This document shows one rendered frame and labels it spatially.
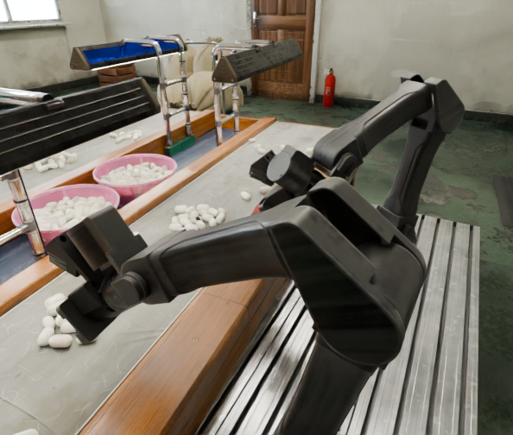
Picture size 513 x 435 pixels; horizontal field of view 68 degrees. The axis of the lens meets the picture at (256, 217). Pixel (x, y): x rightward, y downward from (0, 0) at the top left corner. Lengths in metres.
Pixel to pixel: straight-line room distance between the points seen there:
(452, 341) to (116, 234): 0.66
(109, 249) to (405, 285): 0.33
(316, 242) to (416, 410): 0.52
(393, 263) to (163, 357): 0.44
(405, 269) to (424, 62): 4.94
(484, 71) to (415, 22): 0.94
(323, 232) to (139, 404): 0.42
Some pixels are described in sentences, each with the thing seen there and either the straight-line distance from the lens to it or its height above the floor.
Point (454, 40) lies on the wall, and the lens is 5.17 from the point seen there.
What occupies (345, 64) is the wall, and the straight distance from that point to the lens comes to 5.39.
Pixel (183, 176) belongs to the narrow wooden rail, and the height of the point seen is 0.76.
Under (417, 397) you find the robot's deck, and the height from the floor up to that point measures 0.67.
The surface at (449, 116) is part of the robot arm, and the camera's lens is 0.86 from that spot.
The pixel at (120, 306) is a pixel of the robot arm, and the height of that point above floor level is 0.91.
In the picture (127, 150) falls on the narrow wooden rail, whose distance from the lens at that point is 1.50.
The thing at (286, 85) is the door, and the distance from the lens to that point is 5.64.
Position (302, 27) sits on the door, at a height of 0.94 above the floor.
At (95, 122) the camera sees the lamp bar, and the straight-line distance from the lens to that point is 0.73.
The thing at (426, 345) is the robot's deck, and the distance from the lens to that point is 0.84.
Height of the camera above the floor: 1.25
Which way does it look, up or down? 30 degrees down
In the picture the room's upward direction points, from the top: straight up
